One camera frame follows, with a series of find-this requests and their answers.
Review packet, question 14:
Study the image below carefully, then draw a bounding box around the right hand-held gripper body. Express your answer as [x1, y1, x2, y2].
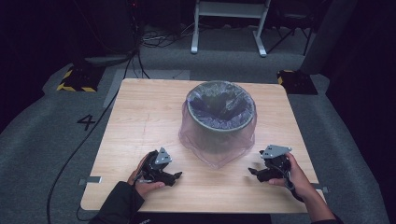
[258, 144, 293, 183]

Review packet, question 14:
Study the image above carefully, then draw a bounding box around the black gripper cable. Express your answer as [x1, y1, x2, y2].
[283, 172, 305, 203]

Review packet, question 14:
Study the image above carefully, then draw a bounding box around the person's right hand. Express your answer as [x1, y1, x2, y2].
[268, 151, 313, 201]

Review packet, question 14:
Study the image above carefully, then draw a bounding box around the white desk frame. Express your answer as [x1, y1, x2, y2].
[191, 0, 272, 58]

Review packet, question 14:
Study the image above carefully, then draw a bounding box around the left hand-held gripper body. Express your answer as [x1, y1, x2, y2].
[140, 147, 174, 187]

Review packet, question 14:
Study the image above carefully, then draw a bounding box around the black tripod stand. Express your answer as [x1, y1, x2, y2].
[266, 8, 314, 57]

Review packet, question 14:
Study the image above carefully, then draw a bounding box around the bundle of floor cables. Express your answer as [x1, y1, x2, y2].
[141, 21, 196, 49]

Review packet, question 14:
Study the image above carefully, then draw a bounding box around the grey tape strip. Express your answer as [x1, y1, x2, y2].
[311, 183, 330, 194]
[78, 175, 103, 187]

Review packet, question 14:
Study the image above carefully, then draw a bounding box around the purple plastic bag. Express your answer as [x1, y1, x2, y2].
[177, 79, 259, 170]

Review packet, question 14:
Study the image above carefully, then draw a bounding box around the grey pillar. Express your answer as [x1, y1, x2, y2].
[300, 0, 360, 76]

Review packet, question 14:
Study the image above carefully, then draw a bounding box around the green plastic bin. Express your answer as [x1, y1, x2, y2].
[185, 80, 257, 155]

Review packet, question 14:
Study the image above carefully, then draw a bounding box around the long black floor cable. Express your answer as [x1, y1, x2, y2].
[46, 55, 142, 224]

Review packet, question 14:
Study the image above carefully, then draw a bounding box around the person's left hand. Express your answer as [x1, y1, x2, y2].
[126, 154, 166, 199]

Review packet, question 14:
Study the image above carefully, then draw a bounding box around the black yellow striped base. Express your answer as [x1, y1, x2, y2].
[56, 66, 106, 93]
[276, 69, 318, 95]

